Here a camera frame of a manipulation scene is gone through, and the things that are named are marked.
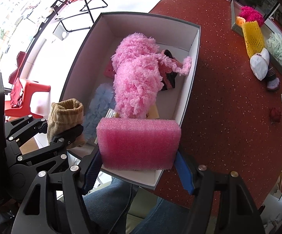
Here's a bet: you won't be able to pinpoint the black folding chair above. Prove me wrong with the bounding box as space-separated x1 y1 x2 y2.
52 0 108 32

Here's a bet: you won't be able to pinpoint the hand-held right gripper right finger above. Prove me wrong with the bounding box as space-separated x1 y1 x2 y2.
175 151 264 234

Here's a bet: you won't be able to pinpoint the mint green bath pouf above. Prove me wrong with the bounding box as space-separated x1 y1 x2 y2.
266 32 282 67

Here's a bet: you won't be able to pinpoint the light pink foam sponge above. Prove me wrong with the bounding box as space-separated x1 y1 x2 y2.
96 117 182 171

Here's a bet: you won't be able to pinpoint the black cable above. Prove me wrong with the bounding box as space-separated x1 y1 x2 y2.
121 183 135 225

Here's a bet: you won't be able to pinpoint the blue fluffy duster cloth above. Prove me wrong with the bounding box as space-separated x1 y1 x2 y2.
84 83 116 139

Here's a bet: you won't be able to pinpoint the beige sock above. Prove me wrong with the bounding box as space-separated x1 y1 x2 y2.
47 99 86 149

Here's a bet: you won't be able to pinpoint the cream sofa cushion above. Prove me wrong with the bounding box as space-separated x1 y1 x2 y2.
126 212 195 234

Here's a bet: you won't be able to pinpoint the grey shallow tray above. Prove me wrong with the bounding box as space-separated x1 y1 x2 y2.
231 0 282 75

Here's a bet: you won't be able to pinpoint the red cloth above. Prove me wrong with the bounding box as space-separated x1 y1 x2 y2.
8 51 27 109

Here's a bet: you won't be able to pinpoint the red plastic chair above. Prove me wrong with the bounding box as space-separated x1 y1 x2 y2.
4 78 51 120

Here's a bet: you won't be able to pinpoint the striped knitted sock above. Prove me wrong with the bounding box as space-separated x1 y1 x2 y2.
265 65 280 92

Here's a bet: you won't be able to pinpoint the magenta fluffy ball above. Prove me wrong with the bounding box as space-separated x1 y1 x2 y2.
240 5 264 26

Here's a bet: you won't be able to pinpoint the pink fluffy duster cloth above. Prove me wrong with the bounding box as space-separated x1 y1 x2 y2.
110 32 192 120

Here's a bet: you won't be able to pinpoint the yellow foam net sleeve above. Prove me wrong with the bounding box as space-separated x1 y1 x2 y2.
242 21 266 58

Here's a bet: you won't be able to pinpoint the pink black knitted slipper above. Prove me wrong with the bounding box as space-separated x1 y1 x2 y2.
159 49 178 91

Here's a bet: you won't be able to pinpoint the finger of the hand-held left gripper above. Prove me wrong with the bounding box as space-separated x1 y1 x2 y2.
17 125 84 166
6 114 48 147

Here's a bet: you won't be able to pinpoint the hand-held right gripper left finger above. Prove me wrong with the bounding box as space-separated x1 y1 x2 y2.
13 149 103 234

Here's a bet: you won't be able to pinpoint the white face mask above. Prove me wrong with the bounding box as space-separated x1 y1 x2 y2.
250 47 270 81

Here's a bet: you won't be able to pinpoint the person's blue jeans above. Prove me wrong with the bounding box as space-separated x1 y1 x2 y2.
56 178 192 234

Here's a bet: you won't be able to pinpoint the small white box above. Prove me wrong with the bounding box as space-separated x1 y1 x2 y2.
53 26 67 41

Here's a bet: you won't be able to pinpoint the large cardboard box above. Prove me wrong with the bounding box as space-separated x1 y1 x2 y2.
59 12 201 191

